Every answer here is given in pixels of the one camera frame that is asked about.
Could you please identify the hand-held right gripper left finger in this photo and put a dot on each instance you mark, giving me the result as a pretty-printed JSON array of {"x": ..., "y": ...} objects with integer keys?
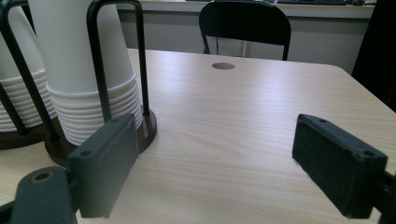
[{"x": 102, "y": 161}]

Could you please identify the dark panel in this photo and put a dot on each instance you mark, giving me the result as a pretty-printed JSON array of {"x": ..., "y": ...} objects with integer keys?
[{"x": 376, "y": 46}]

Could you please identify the grey background desk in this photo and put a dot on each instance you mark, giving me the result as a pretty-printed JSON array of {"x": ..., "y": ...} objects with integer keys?
[{"x": 311, "y": 11}]

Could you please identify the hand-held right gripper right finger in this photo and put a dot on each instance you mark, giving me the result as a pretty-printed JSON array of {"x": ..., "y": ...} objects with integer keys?
[{"x": 336, "y": 168}]

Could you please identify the stack of white paper cups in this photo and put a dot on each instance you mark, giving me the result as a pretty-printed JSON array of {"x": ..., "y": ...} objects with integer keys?
[
  {"x": 71, "y": 68},
  {"x": 18, "y": 62}
]

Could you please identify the black chair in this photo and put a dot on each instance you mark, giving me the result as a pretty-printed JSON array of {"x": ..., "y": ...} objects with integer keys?
[{"x": 246, "y": 21}]

